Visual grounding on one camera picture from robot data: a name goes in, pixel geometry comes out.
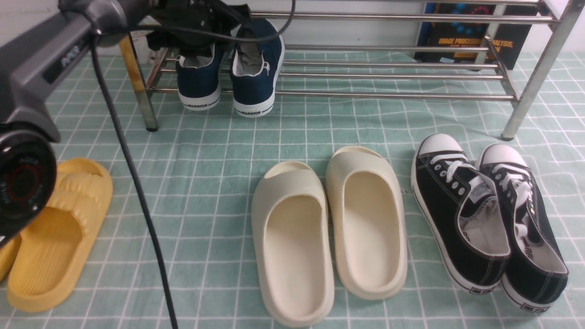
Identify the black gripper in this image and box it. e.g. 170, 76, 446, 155
146, 0, 251, 58

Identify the navy canvas shoe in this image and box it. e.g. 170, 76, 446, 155
229, 35, 286, 118
175, 44, 226, 111

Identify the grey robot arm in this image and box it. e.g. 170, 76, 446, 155
0, 0, 250, 246

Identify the silver metal shoe rack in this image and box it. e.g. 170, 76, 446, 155
119, 0, 585, 139

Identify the cream foam slipper left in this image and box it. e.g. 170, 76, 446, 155
251, 161, 335, 328

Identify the cream foam slipper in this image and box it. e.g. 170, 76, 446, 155
324, 145, 408, 300
251, 161, 335, 328

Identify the green checkered tablecloth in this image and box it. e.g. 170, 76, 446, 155
1, 53, 585, 329

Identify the cream foam slipper right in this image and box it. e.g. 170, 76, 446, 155
324, 145, 408, 300

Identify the yellow slide slipper right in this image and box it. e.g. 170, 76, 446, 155
7, 158, 113, 313

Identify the yellow slide slipper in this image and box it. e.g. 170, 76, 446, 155
7, 158, 113, 313
0, 236, 22, 281

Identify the yellow slide slipper left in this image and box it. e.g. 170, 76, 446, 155
0, 236, 22, 281

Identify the dark image processing book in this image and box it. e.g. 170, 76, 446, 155
414, 3, 531, 69

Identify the black canvas sneaker left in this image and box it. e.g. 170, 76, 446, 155
411, 133, 511, 294

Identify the black canvas sneaker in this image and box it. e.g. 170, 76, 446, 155
411, 133, 511, 294
476, 144, 569, 313

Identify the black canvas sneaker right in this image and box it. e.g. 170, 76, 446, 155
476, 144, 569, 313

